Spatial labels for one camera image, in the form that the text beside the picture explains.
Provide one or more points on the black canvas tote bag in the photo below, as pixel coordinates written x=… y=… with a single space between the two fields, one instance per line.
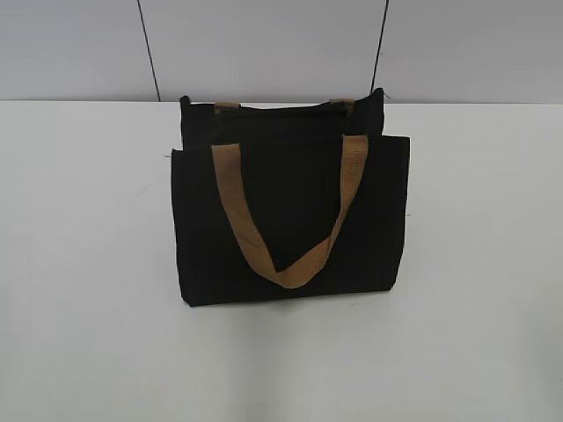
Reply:
x=282 y=203

